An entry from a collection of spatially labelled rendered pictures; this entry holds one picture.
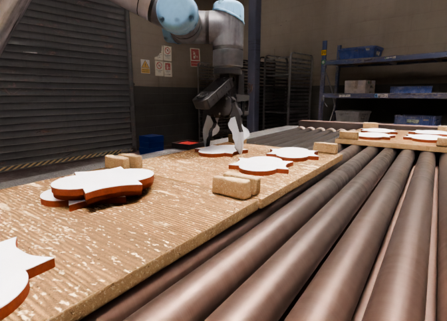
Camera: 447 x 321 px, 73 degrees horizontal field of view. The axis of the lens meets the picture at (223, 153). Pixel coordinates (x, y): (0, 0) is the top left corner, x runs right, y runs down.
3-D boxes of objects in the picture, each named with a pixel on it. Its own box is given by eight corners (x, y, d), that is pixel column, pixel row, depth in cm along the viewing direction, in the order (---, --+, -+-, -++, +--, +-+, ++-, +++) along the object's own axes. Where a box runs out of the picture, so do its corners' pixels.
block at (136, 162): (117, 166, 62) (116, 153, 62) (125, 164, 64) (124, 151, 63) (136, 170, 59) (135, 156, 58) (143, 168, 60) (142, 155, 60)
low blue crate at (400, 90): (389, 94, 422) (390, 86, 420) (391, 94, 453) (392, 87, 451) (432, 94, 395) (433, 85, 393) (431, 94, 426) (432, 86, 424)
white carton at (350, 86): (343, 94, 481) (344, 80, 476) (353, 94, 497) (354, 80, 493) (365, 94, 452) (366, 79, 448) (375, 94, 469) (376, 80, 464)
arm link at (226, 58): (231, 47, 69) (204, 50, 74) (231, 68, 70) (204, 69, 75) (249, 52, 75) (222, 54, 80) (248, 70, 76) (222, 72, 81)
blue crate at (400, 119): (392, 126, 435) (393, 115, 432) (402, 124, 459) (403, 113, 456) (433, 129, 398) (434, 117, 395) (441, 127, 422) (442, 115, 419)
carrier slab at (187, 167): (114, 173, 63) (114, 165, 63) (227, 146, 96) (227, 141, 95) (261, 209, 43) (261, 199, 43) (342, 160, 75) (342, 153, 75)
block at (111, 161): (104, 168, 60) (103, 155, 60) (112, 167, 62) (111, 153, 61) (123, 173, 57) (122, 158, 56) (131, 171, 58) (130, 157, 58)
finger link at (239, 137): (259, 148, 76) (247, 114, 77) (247, 151, 72) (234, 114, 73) (249, 152, 78) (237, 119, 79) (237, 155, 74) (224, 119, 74)
